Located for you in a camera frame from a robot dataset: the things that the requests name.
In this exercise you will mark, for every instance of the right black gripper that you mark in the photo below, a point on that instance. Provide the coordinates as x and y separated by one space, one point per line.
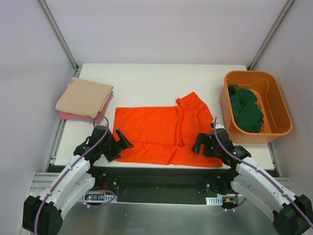
206 144

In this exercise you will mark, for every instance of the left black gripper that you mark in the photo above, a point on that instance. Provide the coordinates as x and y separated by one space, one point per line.
113 146

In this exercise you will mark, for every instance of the orange t-shirt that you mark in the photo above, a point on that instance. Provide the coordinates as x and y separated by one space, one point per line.
166 135

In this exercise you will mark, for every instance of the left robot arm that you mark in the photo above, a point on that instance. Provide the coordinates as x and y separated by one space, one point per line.
44 214

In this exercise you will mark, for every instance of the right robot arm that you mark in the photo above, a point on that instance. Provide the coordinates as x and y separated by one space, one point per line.
290 214

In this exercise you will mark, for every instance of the pink folded t-shirt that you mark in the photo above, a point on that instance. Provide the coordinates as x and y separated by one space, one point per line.
68 116

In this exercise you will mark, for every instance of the green t-shirt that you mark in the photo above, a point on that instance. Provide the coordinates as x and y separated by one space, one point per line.
247 115

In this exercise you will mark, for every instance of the orange plastic bin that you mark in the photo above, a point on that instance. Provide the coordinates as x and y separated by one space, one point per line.
277 121

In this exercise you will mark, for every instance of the beige folded t-shirt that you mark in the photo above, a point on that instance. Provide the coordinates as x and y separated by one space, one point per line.
84 98

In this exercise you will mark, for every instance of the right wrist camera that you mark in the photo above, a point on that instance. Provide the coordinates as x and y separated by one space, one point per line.
217 125

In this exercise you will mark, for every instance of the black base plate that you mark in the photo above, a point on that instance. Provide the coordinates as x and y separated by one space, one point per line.
160 185

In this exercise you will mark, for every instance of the left white cable duct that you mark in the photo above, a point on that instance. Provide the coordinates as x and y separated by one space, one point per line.
96 197

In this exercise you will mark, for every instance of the white cable duct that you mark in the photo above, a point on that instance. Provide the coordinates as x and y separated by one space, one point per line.
214 201
96 197

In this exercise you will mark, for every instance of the right white cable duct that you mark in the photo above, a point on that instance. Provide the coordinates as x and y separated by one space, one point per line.
214 201

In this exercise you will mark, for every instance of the aluminium front rail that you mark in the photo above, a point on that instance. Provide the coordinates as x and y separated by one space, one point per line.
42 180

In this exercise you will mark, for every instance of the right aluminium frame post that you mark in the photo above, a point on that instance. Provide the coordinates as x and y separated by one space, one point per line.
271 33

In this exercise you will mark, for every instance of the aluminium frame post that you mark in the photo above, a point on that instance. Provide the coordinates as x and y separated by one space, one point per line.
58 34
271 33

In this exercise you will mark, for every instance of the left aluminium frame post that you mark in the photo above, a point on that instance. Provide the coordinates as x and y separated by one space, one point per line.
58 34

